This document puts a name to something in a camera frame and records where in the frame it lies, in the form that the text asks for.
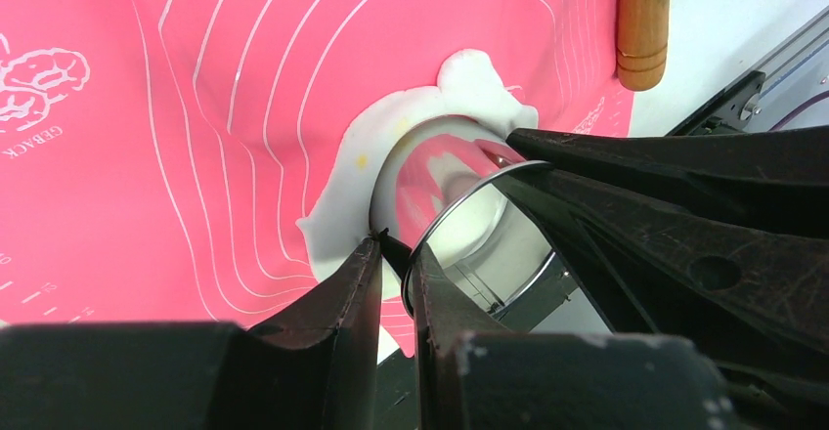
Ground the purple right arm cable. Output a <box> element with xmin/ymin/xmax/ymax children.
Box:
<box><xmin>768</xmin><ymin>90</ymin><xmax>829</xmax><ymax>133</ymax></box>

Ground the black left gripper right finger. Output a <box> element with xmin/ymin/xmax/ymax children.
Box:
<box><xmin>412</xmin><ymin>248</ymin><xmax>735</xmax><ymax>429</ymax></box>

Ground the white dough lump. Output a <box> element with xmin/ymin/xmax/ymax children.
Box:
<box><xmin>296</xmin><ymin>49</ymin><xmax>539</xmax><ymax>281</ymax></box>

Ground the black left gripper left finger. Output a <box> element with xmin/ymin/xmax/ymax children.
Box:
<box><xmin>1</xmin><ymin>236</ymin><xmax>381</xmax><ymax>429</ymax></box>

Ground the wooden rolling pin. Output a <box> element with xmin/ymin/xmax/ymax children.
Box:
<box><xmin>616</xmin><ymin>0</ymin><xmax>670</xmax><ymax>92</ymax></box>

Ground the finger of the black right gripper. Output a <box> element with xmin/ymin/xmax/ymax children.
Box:
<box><xmin>507</xmin><ymin>127</ymin><xmax>828</xmax><ymax>238</ymax></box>
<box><xmin>497</xmin><ymin>167</ymin><xmax>828</xmax><ymax>375</ymax></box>

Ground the round metal dough cutter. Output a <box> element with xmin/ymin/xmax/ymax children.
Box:
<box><xmin>370</xmin><ymin>115</ymin><xmax>555</xmax><ymax>317</ymax></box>

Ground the pink silicone baking mat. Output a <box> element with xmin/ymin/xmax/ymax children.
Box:
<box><xmin>1</xmin><ymin>0</ymin><xmax>633</xmax><ymax>326</ymax></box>

